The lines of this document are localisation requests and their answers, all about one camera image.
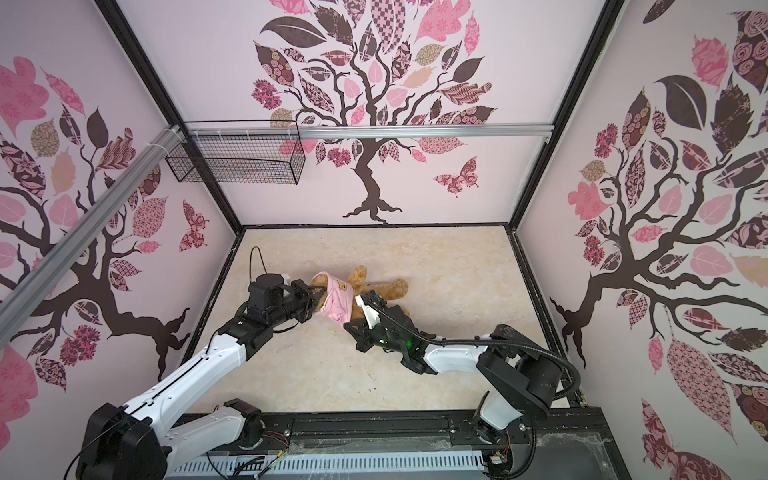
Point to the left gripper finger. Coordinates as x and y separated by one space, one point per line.
313 292
308 311

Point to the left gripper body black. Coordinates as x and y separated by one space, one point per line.
306 297

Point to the pink knitted bear sweater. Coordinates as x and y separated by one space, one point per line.
338 300

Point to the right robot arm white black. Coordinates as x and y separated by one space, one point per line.
523 377

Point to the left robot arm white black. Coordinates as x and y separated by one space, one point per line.
145 439

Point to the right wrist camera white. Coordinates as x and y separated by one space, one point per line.
372 305

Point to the black wire basket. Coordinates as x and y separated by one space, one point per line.
258 152

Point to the white slotted cable duct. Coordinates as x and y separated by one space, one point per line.
334 466

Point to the back aluminium rail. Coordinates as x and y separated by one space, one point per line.
409 131

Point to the aluminium rail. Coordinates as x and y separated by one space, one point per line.
18 307
409 131

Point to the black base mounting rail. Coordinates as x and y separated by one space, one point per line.
456 428

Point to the left aluminium rail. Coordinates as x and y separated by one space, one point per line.
18 307

